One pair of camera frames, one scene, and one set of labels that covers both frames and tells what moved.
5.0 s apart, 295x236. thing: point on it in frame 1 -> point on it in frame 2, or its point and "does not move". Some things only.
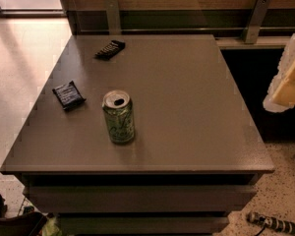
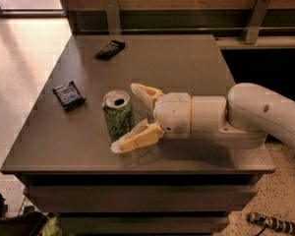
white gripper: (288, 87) -> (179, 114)
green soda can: (120, 115) does not move
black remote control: (110, 49) does not move
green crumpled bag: (51, 227) does not move
